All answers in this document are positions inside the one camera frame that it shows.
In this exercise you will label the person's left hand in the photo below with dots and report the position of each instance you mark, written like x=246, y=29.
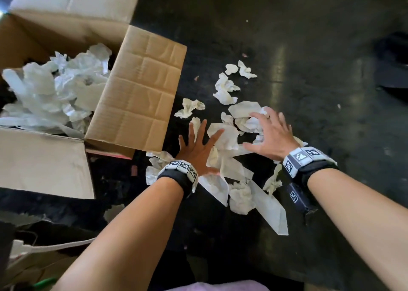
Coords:
x=197, y=157

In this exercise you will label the person's right hand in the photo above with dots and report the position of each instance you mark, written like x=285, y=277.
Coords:
x=277, y=141

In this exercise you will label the brown cardboard box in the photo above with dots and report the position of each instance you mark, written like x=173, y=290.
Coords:
x=140, y=93

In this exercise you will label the person's right forearm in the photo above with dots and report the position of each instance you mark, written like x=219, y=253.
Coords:
x=366, y=220

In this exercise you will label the person's left forearm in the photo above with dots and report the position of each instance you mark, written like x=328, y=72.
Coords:
x=127, y=236

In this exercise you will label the person's pink garment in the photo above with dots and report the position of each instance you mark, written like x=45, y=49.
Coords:
x=223, y=286

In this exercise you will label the left wrist marker band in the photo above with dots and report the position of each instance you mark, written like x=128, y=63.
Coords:
x=178, y=176

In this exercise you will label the wrist marker band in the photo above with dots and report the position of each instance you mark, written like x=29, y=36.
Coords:
x=309, y=166
x=178, y=176

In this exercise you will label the right wrist marker band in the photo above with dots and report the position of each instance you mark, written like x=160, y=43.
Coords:
x=309, y=166

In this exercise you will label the black cap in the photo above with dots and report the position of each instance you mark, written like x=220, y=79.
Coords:
x=392, y=67

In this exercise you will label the white power strip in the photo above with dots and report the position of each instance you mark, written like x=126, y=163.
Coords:
x=47, y=246

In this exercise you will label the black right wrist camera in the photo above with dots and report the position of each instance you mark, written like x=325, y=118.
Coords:
x=301, y=200

